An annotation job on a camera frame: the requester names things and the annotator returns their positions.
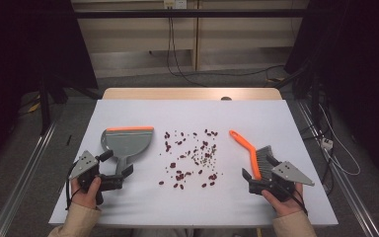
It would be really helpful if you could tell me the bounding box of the black horizontal bar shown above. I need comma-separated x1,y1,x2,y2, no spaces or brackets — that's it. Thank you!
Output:
73,9,310,20

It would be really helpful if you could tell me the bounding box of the black hanging cable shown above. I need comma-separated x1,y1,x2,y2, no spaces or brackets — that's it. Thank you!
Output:
166,16,209,88

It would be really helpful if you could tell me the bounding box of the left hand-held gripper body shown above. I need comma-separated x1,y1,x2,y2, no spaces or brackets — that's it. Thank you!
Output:
68,150,124,206

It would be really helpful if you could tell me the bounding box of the white cable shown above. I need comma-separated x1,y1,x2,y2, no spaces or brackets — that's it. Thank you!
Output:
318,104,362,177

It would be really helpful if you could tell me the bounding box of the grey dustpan with orange lip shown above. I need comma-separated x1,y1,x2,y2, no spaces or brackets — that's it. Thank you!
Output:
100,125,155,176

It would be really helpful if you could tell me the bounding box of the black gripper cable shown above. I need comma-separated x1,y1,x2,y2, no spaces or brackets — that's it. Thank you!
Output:
64,160,81,211
288,188,309,217

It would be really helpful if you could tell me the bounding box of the white power adapter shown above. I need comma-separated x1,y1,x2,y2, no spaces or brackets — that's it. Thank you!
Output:
320,136,335,151

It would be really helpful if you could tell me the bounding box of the person's left hand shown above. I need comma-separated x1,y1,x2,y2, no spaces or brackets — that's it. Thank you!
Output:
70,176,103,210

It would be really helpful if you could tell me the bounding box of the group of red kidney beans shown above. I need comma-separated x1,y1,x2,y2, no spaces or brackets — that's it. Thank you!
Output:
158,128,219,191

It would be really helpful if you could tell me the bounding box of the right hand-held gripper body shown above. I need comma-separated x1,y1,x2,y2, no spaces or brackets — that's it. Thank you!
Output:
248,160,316,202

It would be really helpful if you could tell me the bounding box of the black curtain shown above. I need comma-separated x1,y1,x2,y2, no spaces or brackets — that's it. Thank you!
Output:
283,0,379,181
0,0,99,172

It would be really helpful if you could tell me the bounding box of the orange brush with grey bristles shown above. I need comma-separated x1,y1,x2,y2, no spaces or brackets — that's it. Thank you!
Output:
228,129,282,182

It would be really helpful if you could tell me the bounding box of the black metal stand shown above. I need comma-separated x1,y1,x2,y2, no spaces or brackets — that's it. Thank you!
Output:
38,72,101,136
272,63,325,132

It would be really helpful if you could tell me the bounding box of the aluminium floor rail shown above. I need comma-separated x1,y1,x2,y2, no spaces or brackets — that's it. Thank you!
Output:
0,120,59,237
296,98,379,237

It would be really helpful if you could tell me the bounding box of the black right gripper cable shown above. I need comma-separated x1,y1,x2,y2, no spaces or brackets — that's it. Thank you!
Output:
288,188,309,217

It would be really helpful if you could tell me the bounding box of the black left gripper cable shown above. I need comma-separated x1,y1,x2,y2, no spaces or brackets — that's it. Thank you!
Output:
64,160,81,211

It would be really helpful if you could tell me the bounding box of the person's right hand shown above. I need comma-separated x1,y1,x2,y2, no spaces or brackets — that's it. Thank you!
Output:
261,183,306,218

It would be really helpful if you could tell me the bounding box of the white wall socket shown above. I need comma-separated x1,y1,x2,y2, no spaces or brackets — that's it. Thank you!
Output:
163,0,189,10

